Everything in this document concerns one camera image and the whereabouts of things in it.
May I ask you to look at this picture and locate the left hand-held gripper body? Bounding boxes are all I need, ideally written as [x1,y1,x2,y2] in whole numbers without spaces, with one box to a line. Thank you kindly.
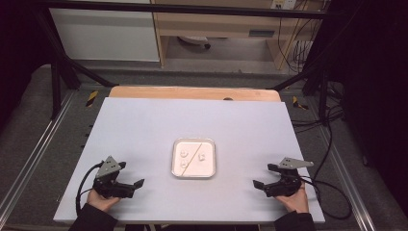
[92,156,136,199]

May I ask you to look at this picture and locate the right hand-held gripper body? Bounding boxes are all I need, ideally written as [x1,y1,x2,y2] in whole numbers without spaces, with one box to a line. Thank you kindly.
[264,157,315,197]

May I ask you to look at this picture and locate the clear square plastic tray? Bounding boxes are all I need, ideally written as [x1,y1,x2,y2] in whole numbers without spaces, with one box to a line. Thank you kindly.
[170,138,217,180]

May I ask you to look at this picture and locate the thin wooden skewer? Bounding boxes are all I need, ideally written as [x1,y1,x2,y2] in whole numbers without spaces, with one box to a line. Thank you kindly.
[180,142,203,177]

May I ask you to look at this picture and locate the person's right hand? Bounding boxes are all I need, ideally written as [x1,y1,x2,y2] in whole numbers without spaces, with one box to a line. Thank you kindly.
[275,182,310,215]

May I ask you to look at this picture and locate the person's left hand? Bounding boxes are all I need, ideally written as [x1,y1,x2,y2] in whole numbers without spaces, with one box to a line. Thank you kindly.
[86,188,121,213]

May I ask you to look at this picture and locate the white table board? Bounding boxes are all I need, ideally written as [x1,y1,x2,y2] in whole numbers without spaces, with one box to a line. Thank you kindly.
[53,97,325,224]

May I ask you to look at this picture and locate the yellow black floor tape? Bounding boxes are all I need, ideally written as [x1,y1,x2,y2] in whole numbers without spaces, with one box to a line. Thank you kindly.
[292,95,309,111]
[85,90,99,108]

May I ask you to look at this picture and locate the white cabinet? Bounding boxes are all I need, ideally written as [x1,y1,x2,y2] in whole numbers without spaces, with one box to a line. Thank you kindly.
[49,8,161,63]

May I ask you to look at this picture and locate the office chair base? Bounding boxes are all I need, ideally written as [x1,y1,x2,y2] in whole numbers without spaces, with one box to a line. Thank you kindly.
[177,35,212,50]

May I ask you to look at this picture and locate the light wooden desk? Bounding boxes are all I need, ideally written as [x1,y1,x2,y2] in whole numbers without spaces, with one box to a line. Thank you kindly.
[150,0,325,70]

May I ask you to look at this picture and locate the left hand-held gripper cable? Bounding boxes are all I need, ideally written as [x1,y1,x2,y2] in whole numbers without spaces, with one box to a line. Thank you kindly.
[75,162,104,217]

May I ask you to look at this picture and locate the hand-held gripper cable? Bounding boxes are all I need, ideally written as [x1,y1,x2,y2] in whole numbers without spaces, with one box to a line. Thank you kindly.
[75,162,104,217]
[297,175,353,221]

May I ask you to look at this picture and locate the right hand-held gripper cable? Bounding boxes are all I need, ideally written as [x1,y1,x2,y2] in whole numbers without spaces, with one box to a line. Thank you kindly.
[297,175,353,221]

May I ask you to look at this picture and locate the aluminium floor rail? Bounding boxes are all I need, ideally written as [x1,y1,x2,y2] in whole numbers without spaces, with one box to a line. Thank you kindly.
[0,90,77,222]
[316,126,377,231]

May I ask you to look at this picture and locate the black floor cables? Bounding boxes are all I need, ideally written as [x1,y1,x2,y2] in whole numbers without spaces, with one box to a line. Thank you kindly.
[291,81,345,181]

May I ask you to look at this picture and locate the black metal frame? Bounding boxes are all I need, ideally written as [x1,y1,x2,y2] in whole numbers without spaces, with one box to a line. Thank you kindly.
[32,0,331,120]

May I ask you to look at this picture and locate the hanging black cables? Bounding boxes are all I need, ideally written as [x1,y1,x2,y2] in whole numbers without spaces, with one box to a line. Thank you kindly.
[276,0,323,73]

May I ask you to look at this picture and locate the wall power outlet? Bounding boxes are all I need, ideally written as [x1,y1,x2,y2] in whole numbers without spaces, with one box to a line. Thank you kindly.
[270,0,297,10]

